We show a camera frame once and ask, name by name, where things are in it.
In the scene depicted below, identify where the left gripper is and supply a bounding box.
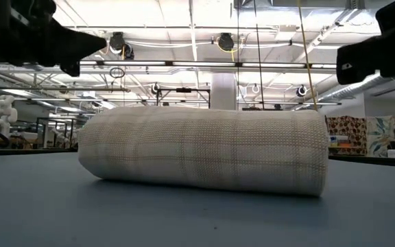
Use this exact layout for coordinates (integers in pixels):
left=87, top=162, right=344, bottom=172
left=8, top=0, right=108, bottom=78

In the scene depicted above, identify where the white beige plaid towel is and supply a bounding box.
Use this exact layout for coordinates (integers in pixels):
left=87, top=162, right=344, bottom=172
left=77, top=105, right=330, bottom=198

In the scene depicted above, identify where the dark floral patterned cloth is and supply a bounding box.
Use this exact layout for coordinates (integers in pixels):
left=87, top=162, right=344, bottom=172
left=325, top=115, right=368, bottom=156

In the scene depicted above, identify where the leaf patterned cloth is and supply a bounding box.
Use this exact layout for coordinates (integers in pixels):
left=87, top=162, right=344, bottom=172
left=366, top=115, right=395, bottom=158

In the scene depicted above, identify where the white round pillar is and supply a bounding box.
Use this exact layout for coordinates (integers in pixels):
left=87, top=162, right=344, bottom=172
left=211, top=73, right=237, bottom=111

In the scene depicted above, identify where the blue table mat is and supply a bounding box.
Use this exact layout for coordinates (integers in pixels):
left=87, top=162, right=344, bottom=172
left=0, top=152, right=395, bottom=247

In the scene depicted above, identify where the silver ventilation duct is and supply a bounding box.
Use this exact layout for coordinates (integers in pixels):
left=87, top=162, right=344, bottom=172
left=295, top=72, right=395, bottom=111

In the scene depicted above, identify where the black ceiling cable reel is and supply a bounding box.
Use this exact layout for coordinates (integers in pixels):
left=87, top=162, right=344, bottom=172
left=109, top=31, right=136, bottom=61
left=217, top=32, right=235, bottom=52

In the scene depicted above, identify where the black hanging cable loop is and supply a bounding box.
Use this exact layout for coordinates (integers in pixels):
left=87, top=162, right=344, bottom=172
left=109, top=67, right=126, bottom=80

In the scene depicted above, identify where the yellow hanging cable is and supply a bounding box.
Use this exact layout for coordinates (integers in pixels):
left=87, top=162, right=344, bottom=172
left=296, top=0, right=319, bottom=112

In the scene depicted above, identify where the black frame enclosure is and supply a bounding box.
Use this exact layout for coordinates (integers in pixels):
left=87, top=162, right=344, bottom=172
left=36, top=117, right=89, bottom=149

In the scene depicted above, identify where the black gantry frame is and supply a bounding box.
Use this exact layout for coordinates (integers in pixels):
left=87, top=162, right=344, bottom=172
left=155, top=87, right=212, bottom=109

